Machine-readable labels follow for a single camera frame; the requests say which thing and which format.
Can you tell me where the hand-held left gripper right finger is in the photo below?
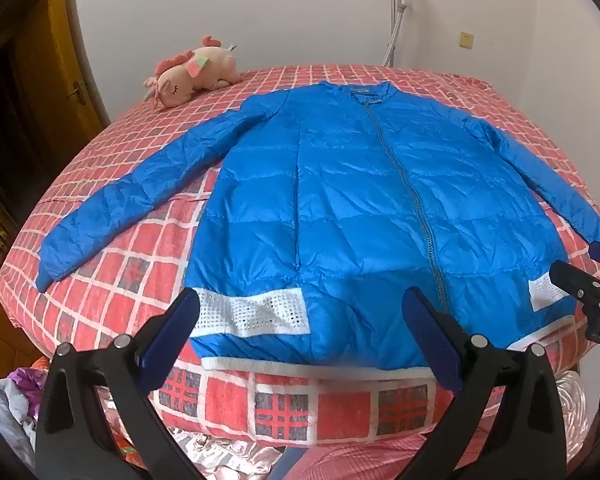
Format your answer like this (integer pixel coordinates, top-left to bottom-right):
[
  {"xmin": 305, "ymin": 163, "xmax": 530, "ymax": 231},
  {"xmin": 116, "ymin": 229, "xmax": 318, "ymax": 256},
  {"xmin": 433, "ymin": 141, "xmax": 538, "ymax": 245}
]
[{"xmin": 401, "ymin": 286, "xmax": 581, "ymax": 480}]

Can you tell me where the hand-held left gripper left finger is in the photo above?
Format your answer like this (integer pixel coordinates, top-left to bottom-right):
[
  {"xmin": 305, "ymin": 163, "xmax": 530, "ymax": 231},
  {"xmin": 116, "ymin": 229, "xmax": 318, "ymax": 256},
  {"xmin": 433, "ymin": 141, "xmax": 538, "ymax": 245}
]
[{"xmin": 34, "ymin": 287, "xmax": 203, "ymax": 480}]

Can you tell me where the blue puffer jacket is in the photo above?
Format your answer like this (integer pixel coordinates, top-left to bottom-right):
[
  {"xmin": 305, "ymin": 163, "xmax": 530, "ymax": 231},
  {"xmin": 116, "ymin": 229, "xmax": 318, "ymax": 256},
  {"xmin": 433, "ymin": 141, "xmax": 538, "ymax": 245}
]
[{"xmin": 34, "ymin": 80, "xmax": 600, "ymax": 372}]

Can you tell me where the pile of mixed clothes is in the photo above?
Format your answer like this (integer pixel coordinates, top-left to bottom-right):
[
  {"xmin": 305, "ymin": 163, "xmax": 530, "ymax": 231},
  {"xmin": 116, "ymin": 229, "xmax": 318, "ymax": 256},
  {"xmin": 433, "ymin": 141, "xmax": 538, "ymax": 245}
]
[{"xmin": 0, "ymin": 355, "xmax": 51, "ymax": 463}]

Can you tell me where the pink satin cloth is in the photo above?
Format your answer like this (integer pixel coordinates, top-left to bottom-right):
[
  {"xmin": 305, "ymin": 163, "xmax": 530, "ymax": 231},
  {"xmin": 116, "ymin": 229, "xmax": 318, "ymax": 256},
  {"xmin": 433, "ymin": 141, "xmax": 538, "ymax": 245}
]
[{"xmin": 97, "ymin": 385, "xmax": 283, "ymax": 480}]

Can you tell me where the pink checked cloth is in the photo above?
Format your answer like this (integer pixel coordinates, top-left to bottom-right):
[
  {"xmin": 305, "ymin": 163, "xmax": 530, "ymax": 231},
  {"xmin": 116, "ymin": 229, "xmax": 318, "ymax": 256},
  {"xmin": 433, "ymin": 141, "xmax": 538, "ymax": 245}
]
[{"xmin": 280, "ymin": 432, "xmax": 433, "ymax": 480}]

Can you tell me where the red checked bed sheet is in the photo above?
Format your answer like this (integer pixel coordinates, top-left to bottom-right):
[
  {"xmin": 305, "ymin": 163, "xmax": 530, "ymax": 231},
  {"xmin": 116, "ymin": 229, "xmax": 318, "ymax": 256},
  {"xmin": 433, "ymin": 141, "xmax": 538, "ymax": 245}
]
[{"xmin": 0, "ymin": 64, "xmax": 600, "ymax": 448}]

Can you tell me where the pink unicorn plush toy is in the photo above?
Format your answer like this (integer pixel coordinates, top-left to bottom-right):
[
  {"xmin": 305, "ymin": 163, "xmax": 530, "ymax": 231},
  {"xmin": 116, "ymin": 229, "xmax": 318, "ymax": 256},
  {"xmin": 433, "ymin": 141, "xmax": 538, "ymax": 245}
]
[{"xmin": 141, "ymin": 35, "xmax": 243, "ymax": 111}]

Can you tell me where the wooden door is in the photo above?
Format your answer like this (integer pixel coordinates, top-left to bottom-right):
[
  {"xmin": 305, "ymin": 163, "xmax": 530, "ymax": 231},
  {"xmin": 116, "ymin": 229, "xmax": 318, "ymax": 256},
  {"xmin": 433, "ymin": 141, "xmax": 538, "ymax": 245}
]
[{"xmin": 0, "ymin": 0, "xmax": 112, "ymax": 221}]

